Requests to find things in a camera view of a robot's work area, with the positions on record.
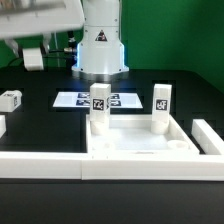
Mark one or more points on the white square table top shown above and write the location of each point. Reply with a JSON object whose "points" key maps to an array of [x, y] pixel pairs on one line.
{"points": [[131, 134]]}

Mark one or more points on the white L-shaped obstacle fence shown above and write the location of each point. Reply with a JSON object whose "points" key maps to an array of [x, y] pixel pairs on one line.
{"points": [[178, 162]]}

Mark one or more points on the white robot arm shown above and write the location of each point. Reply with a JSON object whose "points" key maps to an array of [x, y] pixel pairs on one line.
{"points": [[100, 54]]}

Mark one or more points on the white sheet with tags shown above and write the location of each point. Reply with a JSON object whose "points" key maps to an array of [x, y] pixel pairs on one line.
{"points": [[82, 100]]}

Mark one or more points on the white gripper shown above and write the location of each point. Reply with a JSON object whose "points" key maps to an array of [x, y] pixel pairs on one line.
{"points": [[20, 18]]}

